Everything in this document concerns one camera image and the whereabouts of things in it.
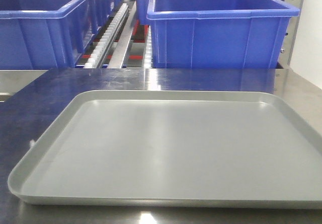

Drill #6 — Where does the white roller track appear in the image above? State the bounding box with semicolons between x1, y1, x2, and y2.
84;3;128;69

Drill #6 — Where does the grey plastic tray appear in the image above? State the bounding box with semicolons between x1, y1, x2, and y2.
8;90;321;209

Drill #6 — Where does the blue bin near right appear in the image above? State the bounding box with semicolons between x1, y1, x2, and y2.
146;0;300;69

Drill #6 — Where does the blue bin far left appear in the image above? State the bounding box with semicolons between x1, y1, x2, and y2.
95;0;120;28

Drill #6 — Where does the blue bin near left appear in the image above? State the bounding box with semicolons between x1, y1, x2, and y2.
1;0;99;69

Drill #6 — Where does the steel centre divider rail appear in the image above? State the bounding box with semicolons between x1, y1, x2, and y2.
107;1;136;69

